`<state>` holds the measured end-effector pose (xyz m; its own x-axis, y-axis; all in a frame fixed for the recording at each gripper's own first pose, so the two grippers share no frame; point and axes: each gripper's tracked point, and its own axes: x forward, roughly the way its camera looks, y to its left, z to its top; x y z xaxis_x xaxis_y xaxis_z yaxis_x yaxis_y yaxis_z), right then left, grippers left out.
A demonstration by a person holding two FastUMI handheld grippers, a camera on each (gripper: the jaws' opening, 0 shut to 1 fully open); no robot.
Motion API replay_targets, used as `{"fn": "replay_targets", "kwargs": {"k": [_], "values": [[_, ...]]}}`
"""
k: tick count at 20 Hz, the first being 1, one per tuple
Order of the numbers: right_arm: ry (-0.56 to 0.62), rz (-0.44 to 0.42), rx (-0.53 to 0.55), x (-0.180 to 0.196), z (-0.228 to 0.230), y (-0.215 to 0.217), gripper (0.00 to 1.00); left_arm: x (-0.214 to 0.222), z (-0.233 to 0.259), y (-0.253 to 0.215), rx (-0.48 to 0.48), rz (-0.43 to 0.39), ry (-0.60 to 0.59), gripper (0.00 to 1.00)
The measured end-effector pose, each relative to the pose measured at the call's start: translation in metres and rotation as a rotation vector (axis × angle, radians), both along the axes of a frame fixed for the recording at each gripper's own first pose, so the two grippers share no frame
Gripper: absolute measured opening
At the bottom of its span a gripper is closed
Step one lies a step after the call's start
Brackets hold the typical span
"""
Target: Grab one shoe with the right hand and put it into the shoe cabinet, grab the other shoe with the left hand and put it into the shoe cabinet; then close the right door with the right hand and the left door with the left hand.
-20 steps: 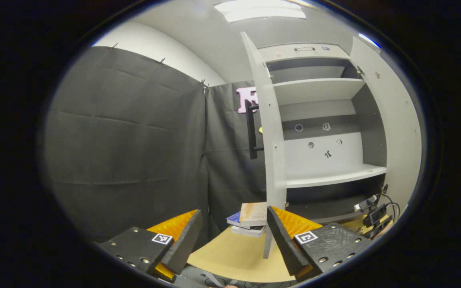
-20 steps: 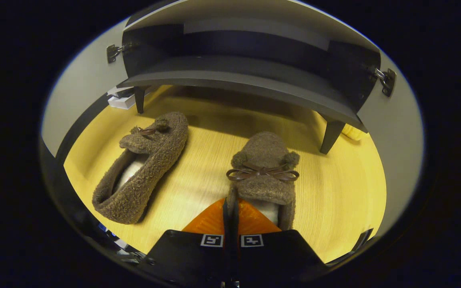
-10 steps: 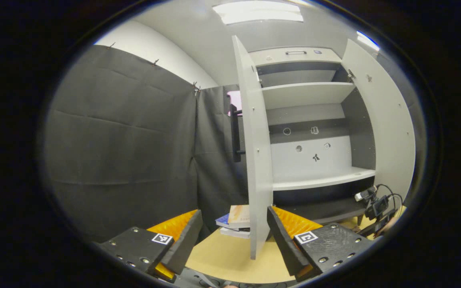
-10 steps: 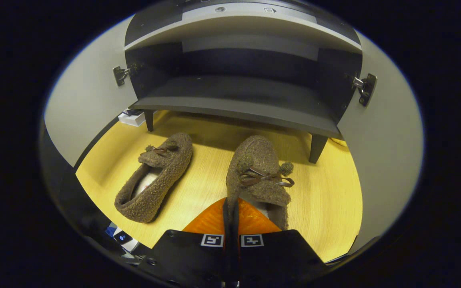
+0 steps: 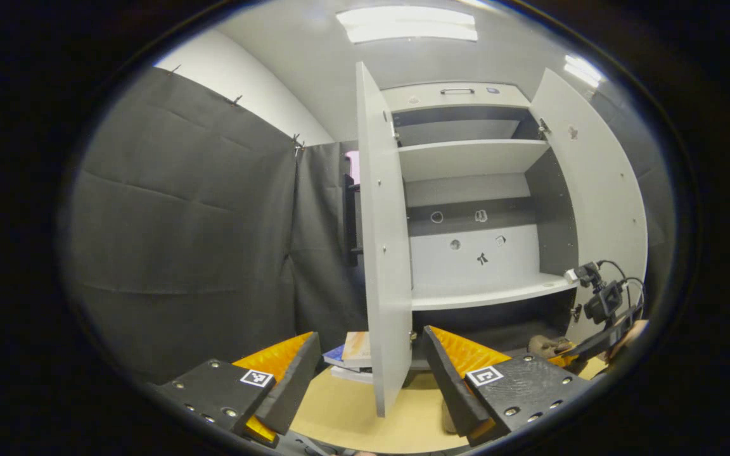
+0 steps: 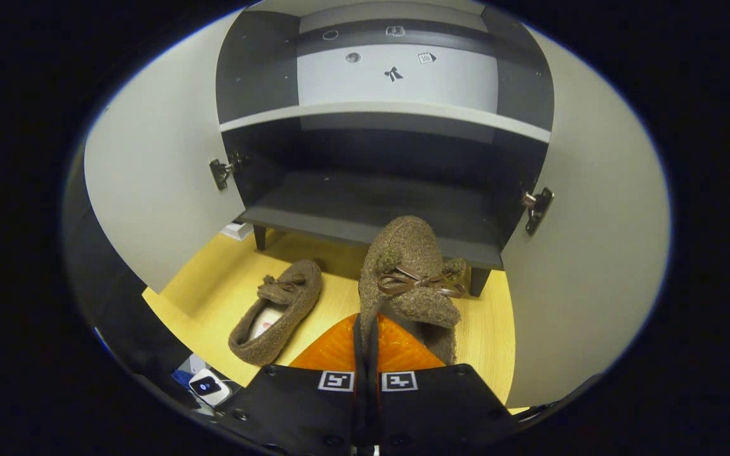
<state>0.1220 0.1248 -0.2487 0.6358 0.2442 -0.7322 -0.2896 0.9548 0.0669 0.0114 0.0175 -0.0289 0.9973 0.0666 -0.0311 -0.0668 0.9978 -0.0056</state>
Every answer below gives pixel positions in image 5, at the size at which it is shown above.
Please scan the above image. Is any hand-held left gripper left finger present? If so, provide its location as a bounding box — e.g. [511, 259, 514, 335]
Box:
[150, 331, 323, 449]

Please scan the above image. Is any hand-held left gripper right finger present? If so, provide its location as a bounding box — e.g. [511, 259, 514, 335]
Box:
[422, 326, 591, 447]

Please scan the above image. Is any white cabinet door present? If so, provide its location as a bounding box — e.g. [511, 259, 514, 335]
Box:
[528, 68, 649, 346]
[355, 61, 414, 419]

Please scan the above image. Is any white shoe cabinet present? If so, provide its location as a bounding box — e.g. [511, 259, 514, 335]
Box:
[381, 82, 581, 387]

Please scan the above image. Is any tan cover book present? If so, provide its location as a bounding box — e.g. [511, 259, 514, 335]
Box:
[342, 331, 372, 368]

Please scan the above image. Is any small ceiling light panel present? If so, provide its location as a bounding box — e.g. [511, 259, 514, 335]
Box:
[563, 54, 603, 88]

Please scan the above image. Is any large ceiling light panel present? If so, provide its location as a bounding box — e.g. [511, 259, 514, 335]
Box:
[336, 6, 478, 44]

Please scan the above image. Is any black left door handle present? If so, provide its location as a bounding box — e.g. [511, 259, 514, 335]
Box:
[343, 174, 362, 267]

